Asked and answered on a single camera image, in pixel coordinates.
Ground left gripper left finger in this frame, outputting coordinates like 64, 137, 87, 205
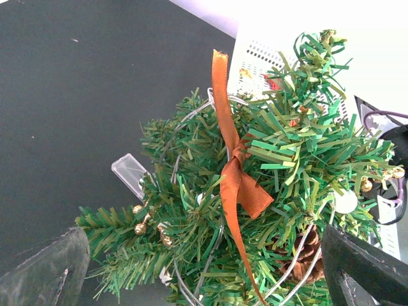
1, 227, 90, 305

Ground white bulb string lights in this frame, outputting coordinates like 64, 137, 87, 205
110, 87, 360, 306

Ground brown pinecone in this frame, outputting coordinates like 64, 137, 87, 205
273, 225, 324, 284

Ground orange ribbon bow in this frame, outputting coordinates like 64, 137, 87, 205
212, 50, 273, 305

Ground white perforated plastic basket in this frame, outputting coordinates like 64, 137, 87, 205
228, 29, 353, 120

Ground gold glitter berry sprig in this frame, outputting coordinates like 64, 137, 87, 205
132, 205, 173, 247

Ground small green christmas tree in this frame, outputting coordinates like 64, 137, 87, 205
75, 29, 405, 306

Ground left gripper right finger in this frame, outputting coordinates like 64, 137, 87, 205
321, 225, 407, 305

